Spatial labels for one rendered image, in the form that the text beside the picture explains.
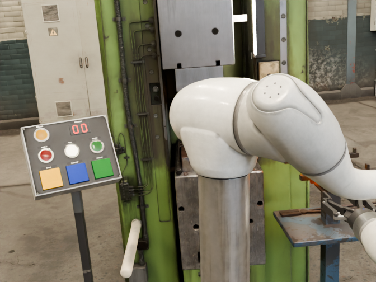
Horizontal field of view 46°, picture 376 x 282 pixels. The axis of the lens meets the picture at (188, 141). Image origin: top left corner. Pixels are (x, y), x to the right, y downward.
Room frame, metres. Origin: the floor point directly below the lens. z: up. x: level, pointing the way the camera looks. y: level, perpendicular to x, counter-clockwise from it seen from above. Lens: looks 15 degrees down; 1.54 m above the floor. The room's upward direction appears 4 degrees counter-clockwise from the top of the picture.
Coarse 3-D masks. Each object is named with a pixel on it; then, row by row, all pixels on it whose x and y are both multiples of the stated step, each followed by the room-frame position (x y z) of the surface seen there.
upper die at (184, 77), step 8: (216, 64) 1.91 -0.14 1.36; (176, 72) 1.85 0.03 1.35; (184, 72) 1.85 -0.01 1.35; (192, 72) 1.85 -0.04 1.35; (200, 72) 1.85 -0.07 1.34; (208, 72) 1.85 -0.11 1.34; (216, 72) 1.85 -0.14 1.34; (176, 80) 1.85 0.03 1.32; (184, 80) 1.85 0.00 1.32; (192, 80) 1.85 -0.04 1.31; (200, 80) 1.85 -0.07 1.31; (176, 88) 1.85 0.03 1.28
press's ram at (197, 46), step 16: (160, 0) 1.85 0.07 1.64; (176, 0) 1.85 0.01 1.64; (192, 0) 1.85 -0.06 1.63; (208, 0) 1.85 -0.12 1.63; (224, 0) 1.85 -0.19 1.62; (160, 16) 1.85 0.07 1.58; (176, 16) 1.85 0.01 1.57; (192, 16) 1.85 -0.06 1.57; (208, 16) 1.85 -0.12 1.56; (224, 16) 1.85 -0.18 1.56; (240, 16) 2.04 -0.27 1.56; (160, 32) 1.85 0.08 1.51; (176, 32) 1.85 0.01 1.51; (192, 32) 1.85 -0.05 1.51; (208, 32) 1.85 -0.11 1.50; (224, 32) 1.85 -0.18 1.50; (176, 48) 1.85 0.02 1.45; (192, 48) 1.85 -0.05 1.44; (208, 48) 1.85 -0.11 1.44; (224, 48) 1.85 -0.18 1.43; (176, 64) 1.85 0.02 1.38; (192, 64) 1.85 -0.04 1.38; (208, 64) 1.85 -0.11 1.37; (224, 64) 1.85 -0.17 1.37
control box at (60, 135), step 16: (32, 128) 1.69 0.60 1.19; (48, 128) 1.71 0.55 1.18; (64, 128) 1.73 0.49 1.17; (80, 128) 1.75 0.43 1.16; (96, 128) 1.77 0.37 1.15; (32, 144) 1.66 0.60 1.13; (48, 144) 1.68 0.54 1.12; (64, 144) 1.70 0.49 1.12; (80, 144) 1.72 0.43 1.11; (112, 144) 1.76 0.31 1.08; (32, 160) 1.62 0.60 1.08; (64, 160) 1.66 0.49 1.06; (80, 160) 1.68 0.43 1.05; (112, 160) 1.72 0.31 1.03; (32, 176) 1.59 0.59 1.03; (64, 176) 1.63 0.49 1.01; (112, 176) 1.69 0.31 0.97; (32, 192) 1.63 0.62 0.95; (48, 192) 1.58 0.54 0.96; (64, 192) 1.64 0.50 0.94
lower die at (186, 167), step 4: (184, 148) 1.99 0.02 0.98; (184, 152) 1.93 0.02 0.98; (184, 156) 1.87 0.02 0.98; (184, 160) 1.85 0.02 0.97; (188, 160) 1.85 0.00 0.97; (184, 164) 1.85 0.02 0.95; (188, 164) 1.85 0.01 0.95; (184, 168) 1.85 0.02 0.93; (188, 168) 1.85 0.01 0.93; (192, 168) 1.85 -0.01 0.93
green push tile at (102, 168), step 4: (96, 160) 1.70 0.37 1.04; (100, 160) 1.70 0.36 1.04; (104, 160) 1.70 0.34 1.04; (108, 160) 1.71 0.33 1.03; (92, 164) 1.68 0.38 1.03; (96, 164) 1.68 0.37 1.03; (100, 164) 1.69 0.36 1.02; (104, 164) 1.69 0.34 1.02; (108, 164) 1.70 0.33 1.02; (92, 168) 1.68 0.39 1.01; (96, 168) 1.68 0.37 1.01; (100, 168) 1.68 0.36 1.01; (104, 168) 1.69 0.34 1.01; (108, 168) 1.69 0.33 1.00; (96, 172) 1.67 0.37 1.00; (100, 172) 1.67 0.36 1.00; (104, 172) 1.68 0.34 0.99; (108, 172) 1.68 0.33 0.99; (112, 172) 1.69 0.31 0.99; (96, 176) 1.66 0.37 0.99; (100, 176) 1.66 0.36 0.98; (104, 176) 1.67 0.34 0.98; (108, 176) 1.68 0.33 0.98
